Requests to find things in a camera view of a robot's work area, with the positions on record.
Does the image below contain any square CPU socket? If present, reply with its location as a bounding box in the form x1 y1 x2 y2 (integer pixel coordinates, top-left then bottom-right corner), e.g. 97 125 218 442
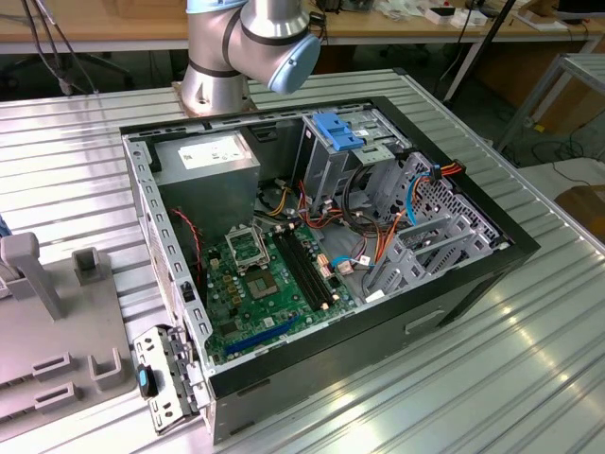
244 269 281 301

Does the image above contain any orange red yellow power wire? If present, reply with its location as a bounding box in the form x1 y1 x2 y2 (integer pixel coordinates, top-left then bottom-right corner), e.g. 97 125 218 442
430 159 468 184

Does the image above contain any grey metal drive cage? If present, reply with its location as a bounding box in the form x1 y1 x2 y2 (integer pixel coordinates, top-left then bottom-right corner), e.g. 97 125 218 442
292 106 412 204

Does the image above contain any perforated metal disk bay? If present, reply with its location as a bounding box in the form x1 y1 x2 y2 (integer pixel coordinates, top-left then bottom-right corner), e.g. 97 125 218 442
363 150 514 304

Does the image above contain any grey power supply unit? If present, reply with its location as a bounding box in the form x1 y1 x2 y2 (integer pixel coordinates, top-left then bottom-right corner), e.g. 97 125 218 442
151 133 262 242

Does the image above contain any grey metal card retention bracket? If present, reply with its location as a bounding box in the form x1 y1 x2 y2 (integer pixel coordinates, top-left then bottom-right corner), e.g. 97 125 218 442
133 323 212 436

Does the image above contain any orange wire bundle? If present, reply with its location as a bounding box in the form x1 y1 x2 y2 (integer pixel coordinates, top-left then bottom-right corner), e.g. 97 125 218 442
372 212 410 266

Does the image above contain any grey parts rack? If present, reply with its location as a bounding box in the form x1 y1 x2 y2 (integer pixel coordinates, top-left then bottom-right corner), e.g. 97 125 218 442
0 230 138 422

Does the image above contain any grey aluminium frame table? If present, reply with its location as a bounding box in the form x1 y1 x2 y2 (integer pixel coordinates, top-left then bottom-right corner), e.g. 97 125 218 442
498 51 605 157

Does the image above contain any black latch with blue tab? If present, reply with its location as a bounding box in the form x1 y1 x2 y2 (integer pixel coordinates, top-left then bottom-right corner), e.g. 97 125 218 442
134 362 160 397

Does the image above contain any black looped cable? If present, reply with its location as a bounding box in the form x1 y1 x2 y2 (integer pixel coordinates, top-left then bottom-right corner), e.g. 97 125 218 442
340 163 382 236

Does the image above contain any metal socket cover frame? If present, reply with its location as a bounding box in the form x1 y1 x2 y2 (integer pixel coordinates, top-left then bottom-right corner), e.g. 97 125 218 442
225 225 271 274

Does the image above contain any pale blue short wire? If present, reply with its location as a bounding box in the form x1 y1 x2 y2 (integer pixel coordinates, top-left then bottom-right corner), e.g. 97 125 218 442
328 254 355 276

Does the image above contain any red black twisted wire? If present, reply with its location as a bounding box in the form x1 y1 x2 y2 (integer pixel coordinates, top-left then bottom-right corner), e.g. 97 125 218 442
170 207 205 285

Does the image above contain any bright blue data wire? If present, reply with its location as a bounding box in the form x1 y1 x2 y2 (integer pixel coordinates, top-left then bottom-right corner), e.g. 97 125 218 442
404 163 437 228

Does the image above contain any black slanted stand pole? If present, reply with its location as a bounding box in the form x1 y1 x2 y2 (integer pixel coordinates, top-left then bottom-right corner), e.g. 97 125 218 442
442 0 517 103

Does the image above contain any black RAM slot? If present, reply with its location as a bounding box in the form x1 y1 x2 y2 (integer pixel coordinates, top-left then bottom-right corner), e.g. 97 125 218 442
286 225 335 307
273 229 319 311

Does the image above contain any long wooden desk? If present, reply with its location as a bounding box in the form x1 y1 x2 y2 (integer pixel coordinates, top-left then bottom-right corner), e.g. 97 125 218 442
0 0 605 56

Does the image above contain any brown cardboard box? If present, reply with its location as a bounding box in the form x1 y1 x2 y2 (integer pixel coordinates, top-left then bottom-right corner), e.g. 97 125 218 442
555 185 605 237
538 75 605 136

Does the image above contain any green motherboard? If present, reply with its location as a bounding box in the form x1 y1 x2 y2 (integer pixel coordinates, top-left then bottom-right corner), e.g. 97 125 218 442
202 221 360 365

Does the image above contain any black open PC case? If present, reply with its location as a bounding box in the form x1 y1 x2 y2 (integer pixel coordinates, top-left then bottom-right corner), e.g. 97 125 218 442
118 96 542 445

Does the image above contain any blue plastic drive latch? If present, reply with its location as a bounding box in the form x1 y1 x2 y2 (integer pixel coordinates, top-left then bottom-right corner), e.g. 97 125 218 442
312 111 368 151

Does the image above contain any blue expansion slot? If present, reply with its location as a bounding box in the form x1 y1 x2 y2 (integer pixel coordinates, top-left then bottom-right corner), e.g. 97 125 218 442
224 315 302 358

